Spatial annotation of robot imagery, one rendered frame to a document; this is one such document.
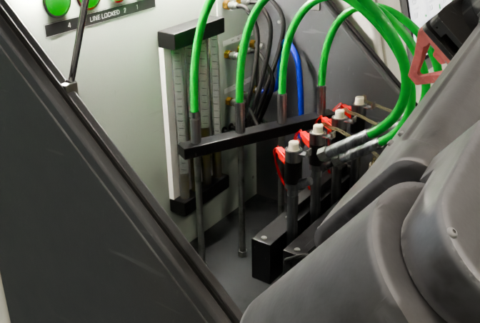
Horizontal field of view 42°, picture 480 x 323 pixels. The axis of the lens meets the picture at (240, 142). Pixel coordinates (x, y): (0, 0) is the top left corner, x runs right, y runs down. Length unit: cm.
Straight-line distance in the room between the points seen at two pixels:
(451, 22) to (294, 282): 46
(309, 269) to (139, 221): 56
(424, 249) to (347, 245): 2
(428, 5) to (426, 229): 137
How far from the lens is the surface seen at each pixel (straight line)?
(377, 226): 17
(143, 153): 115
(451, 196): 17
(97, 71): 103
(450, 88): 29
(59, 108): 77
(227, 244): 133
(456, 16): 64
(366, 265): 17
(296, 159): 100
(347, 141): 94
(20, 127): 85
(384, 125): 91
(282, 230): 109
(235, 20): 129
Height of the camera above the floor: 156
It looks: 24 degrees down
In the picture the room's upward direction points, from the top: 1 degrees counter-clockwise
